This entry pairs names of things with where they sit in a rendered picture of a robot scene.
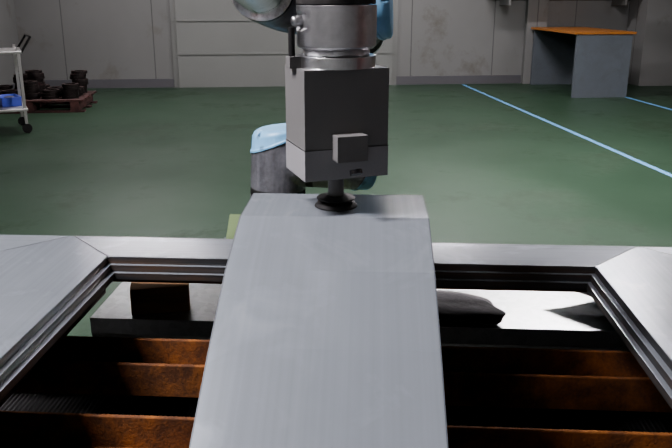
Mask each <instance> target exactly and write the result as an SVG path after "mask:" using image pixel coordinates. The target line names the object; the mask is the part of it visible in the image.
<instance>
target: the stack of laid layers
mask: <svg viewBox="0 0 672 448"><path fill-rule="evenodd" d="M227 261H228V260H220V259H171V258H123V257H108V256H107V258H106V259H105V260H103V261H102V262H101V263H100V264H99V265H98V266H97V267H96V268H95V269H94V270H93V271H92V272H91V273H90V274H89V275H88V276H87V277H86V278H85V279H84V280H83V281H82V282H81V283H79V284H78V285H77V286H76V287H75V288H74V289H73V290H72V291H71V292H70V293H69V294H68V295H67V296H66V297H65V298H64V299H63V300H62V301H61V302H60V303H59V304H58V305H57V306H55V307H54V308H53V309H52V310H51V311H50V312H49V313H48V314H47V315H46V316H45V317H44V318H43V319H42V320H41V321H40V322H39V323H38V324H37V325H36V326H35V327H34V328H32V329H31V330H30V331H29V332H28V333H27V334H26V335H25V336H24V337H23V338H22V339H21V340H20V341H19V342H18V343H17V344H16V345H15V346H14V347H13V348H12V349H11V350H10V351H8V352H7V353H6V354H5V355H4V356H3V357H2V358H1V359H0V401H1V400H2V399H3V398H4V397H5V396H6V395H7V394H8V393H9V392H10V391H11V390H12V388H13V387H14V386H15V385H16V384H17V383H18V382H19V381H20V380H21V379H22V378H23V377H24V376H25V375H26V373H27V372H28V371H29V370H30V369H31V368H32V367H33V366H34V365H35V364H36V363H37V362H38V361H39V360H40V359H41V357H42V356H43V355H44V354H45V353H46V352H47V351H48V350H49V349H50V348H51V347H52V346H53V345H54V344H55V342H56V341H57V340H58V339H59V338H60V337H61V336H62V335H63V334H64V333H65V332H66V331H67V330H68V329H69V328H70V326H71V325H72V324H73V323H74V322H75V321H76V320H77V319H78V318H79V317H80V316H81V315H82V314H83V313H84V311H85V310H86V309H87V308H88V307H89V306H90V305H91V304H92V303H93V302H94V301H95V300H96V299H97V298H98V296H99V295H100V294H101V293H102V292H103V291H104V290H105V289H106V288H107V287H108V286H109V285H110V284H111V283H112V282H113V280H114V279H121V280H165V281H210V282H222V281H223V277H224V272H225V268H226V264H227ZM434 266H435V275H436V287H479V288H524V289H569V290H587V291H588V293H589V294H590V295H591V297H592V298H593V300H594V301H595V302H596V304H597V305H598V307H599V308H600V309H601V311H602V312H603V314H604V315H605V317H606V318H607V319H608V321H609V322H610V324H611V325H612V326H613V328H614V329H615V331H616V332H617V333H618V335H619V336H620V338H621V339H622V340H623V342H624V343H625V345H626V346H627V347H628V349H629V350H630V352H631V353H632V354H633V356H634V357H635V359H636V360H637V361H638V363H639V364H640V366H641V367H642V368H643V370H644V371H645V373H646V374H647V375H648V377H649V378H650V380H651V381H652V383H653V384H654V385H655V387H656V388H657V390H658V391H659V392H660V394H661V395H662V397H663V398H664V399H665V401H666V402H667V404H668V405H669V406H670V408H671V409H672V361H671V360H670V359H669V358H668V356H667V355H666V354H665V353H664V351H663V350H662V349H661V348H660V346H659V345H658V344H657V343H656V341H655V340H654V339H653V338H652V336H651V335H650V334H649V333H648V331H647V330H646V329H645V328H644V327H643V325H642V324H641V323H640V322H639V320H638V319H637V318H636V317H635V315H634V314H633V313H632V312H631V310H630V309H629V308H628V307H627V305H626V304H625V303H624V302H623V300H622V299H621V298H620V297H619V295H618V294H617V293H616V292H615V291H614V289H613V288H612V287H611V286H610V284H609V283H608V282H607V281H606V279H605V278H604V277H603V276H602V274H601V273H600V272H599V271H598V269H597V268H596V267H560V266H511V265H463V264H434Z"/></svg>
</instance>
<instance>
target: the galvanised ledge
mask: <svg viewBox="0 0 672 448"><path fill-rule="evenodd" d="M130 286H131V282H122V283H121V284H120V285H119V286H118V287H117V288H116V289H115V291H114V292H113V293H112V294H111V295H110V296H109V297H108V298H107V299H106V301H105V302H104V303H103V304H102V305H101V306H100V307H99V308H98V309H97V311H96V312H95V313H94V314H93V315H92V316H91V317H90V324H91V334H121V335H159V336H196V337H211V333H212V328H213V324H214V319H215V314H216V310H217V305H218V300H219V295H220V291H221V286H222V284H201V283H189V291H190V311H183V312H171V313H160V314H148V315H136V316H132V313H131V301H130ZM437 290H444V291H453V292H461V293H467V294H472V295H477V296H481V297H484V298H487V299H488V300H490V301H491V302H492V303H493V305H494V306H495V307H497V308H499V309H501V310H503V311H504V312H505V313H506V315H505V316H504V317H503V320H502V322H500V323H499V324H473V323H462V322H454V321H445V320H439V325H440V338H441V343H458V344H496V345H533V346H571V347H608V348H628V347H627V346H626V345H625V343H624V342H623V340H622V339H621V338H620V336H619V335H618V333H617V332H616V331H615V329H614V328H613V326H612V325H611V324H610V322H609V321H608V319H607V318H606V317H605V315H604V314H603V312H602V311H601V309H600V308H599V307H598V305H597V304H596V302H595V301H594V300H593V298H592V297H590V296H587V295H584V294H581V293H578V292H557V291H513V290H468V289H437Z"/></svg>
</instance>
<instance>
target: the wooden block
mask: <svg viewBox="0 0 672 448"><path fill-rule="evenodd" d="M130 301H131V313H132V316H136V315H148V314H160V313H171V312H183V311H190V291H189V283H157V282H131V286H130Z"/></svg>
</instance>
